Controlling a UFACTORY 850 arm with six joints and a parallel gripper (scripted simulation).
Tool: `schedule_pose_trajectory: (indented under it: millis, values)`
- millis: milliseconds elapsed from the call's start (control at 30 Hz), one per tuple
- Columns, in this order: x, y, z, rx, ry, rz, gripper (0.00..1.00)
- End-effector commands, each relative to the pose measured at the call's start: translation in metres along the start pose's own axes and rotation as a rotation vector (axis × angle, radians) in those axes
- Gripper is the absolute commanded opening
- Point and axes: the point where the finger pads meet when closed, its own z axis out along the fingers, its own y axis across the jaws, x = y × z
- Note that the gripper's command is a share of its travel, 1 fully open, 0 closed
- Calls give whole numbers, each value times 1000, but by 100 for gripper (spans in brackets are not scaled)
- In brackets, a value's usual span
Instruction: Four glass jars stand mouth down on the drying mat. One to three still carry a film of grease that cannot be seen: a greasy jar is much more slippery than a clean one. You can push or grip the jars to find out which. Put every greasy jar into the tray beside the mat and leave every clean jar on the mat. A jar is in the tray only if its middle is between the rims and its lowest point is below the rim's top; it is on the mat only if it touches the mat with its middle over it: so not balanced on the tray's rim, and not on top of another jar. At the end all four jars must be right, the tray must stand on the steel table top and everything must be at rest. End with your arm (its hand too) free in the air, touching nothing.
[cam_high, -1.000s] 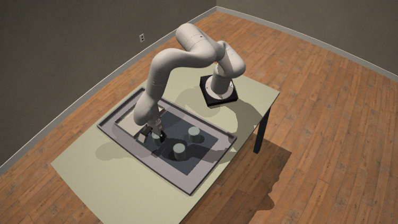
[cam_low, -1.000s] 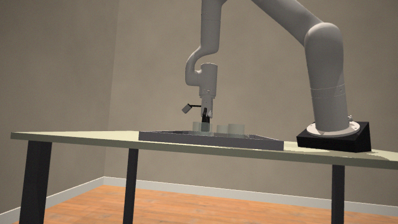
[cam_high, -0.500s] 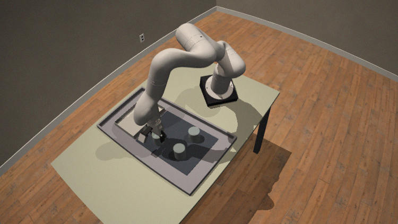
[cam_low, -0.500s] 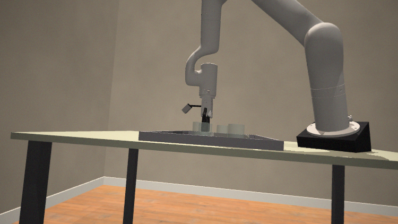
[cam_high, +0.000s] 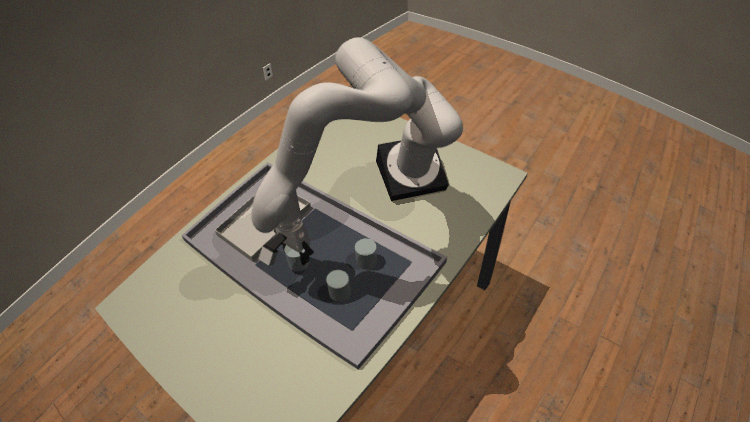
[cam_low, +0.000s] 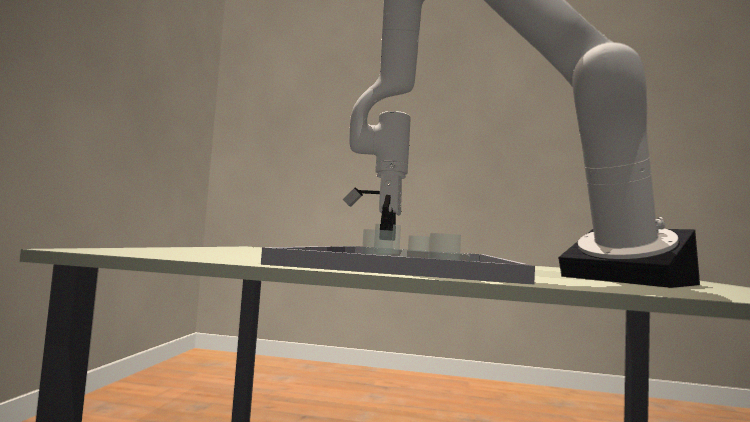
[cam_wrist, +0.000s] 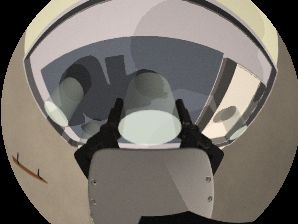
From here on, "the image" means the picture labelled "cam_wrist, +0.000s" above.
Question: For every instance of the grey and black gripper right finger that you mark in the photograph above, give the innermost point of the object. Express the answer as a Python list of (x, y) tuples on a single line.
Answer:
[(195, 139)]

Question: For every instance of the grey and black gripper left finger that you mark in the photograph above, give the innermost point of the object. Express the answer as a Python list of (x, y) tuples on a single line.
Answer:
[(106, 138)]

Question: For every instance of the clear glass jar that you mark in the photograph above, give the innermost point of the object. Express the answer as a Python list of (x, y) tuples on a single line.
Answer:
[(149, 115), (233, 122), (89, 130), (62, 103)]

